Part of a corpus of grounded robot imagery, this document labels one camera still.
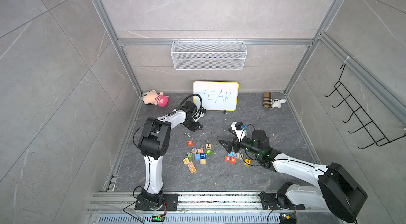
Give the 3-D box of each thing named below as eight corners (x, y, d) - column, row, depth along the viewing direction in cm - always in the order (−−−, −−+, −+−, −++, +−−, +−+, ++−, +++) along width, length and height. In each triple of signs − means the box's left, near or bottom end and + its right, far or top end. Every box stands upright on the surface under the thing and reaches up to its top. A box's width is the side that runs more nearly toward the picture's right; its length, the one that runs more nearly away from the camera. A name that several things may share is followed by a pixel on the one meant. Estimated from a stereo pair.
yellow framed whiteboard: (194, 120, 106) (192, 101, 90) (195, 101, 117) (193, 81, 102) (236, 120, 106) (241, 101, 90) (233, 101, 117) (237, 81, 102)
